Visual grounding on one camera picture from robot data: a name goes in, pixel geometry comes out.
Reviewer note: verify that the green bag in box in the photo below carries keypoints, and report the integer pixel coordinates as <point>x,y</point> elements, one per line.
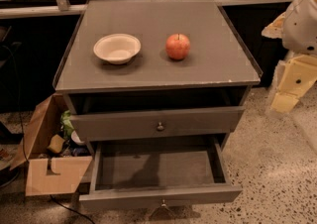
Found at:
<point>66,125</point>

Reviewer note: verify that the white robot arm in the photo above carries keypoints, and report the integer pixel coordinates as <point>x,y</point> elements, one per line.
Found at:
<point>297,28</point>

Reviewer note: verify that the white cup in box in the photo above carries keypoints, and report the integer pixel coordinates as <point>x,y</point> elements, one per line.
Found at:
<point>76,139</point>

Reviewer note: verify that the red apple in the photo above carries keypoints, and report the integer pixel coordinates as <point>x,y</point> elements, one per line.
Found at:
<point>177,46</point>

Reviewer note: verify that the brown cardboard box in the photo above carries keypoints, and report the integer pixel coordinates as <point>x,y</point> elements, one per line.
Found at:
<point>49,173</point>

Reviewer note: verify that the yellow sponge in box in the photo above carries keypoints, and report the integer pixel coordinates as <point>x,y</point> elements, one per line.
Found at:
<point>56,144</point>

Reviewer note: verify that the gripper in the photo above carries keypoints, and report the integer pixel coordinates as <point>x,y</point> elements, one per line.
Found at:
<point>301,26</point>

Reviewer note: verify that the white paper bowl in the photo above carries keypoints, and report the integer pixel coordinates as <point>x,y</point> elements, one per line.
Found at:
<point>117,48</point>

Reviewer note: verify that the grey top drawer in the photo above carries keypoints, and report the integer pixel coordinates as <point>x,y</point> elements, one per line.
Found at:
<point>155,124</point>

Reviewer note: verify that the grey drawer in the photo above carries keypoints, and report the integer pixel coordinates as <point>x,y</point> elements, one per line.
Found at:
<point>155,124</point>
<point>150,173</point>

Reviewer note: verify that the grey wooden drawer cabinet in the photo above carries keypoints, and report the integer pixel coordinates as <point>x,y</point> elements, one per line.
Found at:
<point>218,71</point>

